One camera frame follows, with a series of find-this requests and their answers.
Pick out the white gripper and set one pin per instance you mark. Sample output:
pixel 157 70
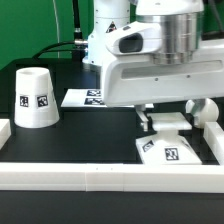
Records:
pixel 135 80

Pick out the white lamp base with tags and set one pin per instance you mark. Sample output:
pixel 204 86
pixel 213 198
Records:
pixel 167 146

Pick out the white lamp bulb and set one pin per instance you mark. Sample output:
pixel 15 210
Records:
pixel 209 112

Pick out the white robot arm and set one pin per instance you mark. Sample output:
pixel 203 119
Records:
pixel 152 51

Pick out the white lamp shade with tags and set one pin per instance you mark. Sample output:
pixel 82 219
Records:
pixel 35 104

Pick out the white right fence block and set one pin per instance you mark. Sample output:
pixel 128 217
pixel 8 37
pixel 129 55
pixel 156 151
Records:
pixel 214 136

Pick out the white fence block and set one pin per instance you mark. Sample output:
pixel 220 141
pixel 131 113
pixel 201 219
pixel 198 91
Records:
pixel 5 131
pixel 214 136

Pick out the white front fence bar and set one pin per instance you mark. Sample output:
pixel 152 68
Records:
pixel 111 177

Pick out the white fiducial tag board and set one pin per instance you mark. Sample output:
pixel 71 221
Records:
pixel 83 98

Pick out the white left fence block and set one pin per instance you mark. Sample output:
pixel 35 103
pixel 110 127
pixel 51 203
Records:
pixel 5 131

